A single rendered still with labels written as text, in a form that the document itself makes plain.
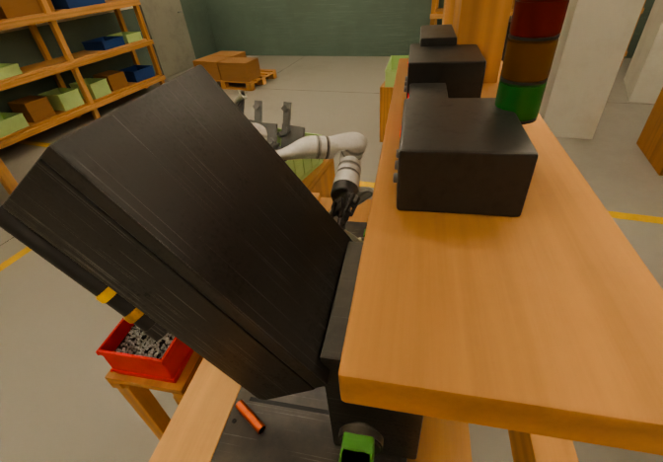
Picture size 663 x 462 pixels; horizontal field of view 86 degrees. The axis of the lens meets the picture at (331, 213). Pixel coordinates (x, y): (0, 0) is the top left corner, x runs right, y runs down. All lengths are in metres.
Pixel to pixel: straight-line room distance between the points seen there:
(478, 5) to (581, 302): 0.60
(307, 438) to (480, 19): 0.95
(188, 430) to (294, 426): 0.25
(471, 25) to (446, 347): 0.65
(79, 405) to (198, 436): 1.49
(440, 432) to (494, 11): 0.89
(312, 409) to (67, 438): 1.60
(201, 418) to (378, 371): 0.80
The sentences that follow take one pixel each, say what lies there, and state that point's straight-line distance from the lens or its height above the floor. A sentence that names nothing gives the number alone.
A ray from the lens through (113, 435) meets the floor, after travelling 2.26.
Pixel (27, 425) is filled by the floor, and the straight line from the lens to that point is 2.55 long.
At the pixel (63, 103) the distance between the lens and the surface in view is 6.39.
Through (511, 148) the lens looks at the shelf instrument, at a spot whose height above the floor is 1.62.
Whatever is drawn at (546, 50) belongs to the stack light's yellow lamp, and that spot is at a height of 1.68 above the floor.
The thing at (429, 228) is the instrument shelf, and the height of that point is 1.54.
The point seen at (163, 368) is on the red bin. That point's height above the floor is 0.88.
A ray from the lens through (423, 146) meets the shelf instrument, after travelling 0.38.
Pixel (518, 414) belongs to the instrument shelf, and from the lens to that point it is 0.29.
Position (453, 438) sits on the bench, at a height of 0.88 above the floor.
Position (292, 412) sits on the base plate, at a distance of 0.98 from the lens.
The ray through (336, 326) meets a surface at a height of 1.24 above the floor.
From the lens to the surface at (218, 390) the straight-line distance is 1.06.
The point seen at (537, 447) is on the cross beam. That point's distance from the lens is 0.58.
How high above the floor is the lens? 1.78
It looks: 36 degrees down
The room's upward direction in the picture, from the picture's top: 5 degrees counter-clockwise
